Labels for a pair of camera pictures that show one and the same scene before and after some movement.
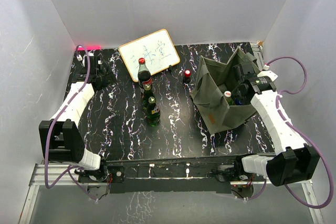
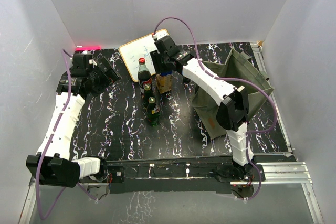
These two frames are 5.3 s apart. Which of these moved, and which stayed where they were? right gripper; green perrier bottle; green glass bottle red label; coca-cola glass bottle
Moved: right gripper
Stayed: coca-cola glass bottle; green perrier bottle; green glass bottle red label
